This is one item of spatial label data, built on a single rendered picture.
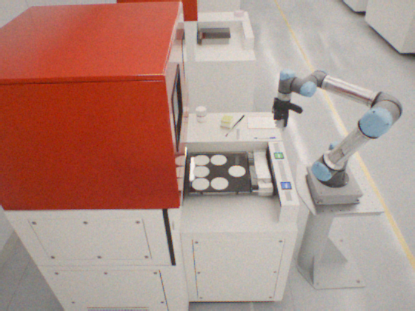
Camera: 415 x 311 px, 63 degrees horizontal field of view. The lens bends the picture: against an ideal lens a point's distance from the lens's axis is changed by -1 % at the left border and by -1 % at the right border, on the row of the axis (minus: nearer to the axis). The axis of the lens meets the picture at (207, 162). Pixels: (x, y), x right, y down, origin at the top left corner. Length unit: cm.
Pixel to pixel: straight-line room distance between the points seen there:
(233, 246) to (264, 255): 20
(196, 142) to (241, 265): 80
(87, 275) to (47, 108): 98
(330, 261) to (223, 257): 104
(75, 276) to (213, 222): 76
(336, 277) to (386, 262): 44
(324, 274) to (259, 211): 98
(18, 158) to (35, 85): 33
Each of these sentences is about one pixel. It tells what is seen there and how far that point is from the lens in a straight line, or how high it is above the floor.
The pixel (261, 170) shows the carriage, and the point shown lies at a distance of 211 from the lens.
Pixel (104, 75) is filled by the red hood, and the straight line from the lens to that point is 110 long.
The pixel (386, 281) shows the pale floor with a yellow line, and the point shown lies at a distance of 289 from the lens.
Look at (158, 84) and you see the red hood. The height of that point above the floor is 179.
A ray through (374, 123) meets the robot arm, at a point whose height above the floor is 145.
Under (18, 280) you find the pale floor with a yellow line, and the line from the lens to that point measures 303.
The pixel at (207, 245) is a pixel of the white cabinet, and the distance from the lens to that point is 193.
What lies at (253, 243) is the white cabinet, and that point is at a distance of 193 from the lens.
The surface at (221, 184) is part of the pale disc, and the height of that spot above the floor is 90.
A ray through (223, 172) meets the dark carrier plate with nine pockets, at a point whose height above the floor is 90.
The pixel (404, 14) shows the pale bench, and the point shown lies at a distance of 642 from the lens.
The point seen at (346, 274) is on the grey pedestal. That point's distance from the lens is 280.
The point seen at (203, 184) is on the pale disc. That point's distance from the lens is 197.
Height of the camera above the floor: 226
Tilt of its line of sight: 40 degrees down
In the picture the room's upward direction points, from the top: 2 degrees counter-clockwise
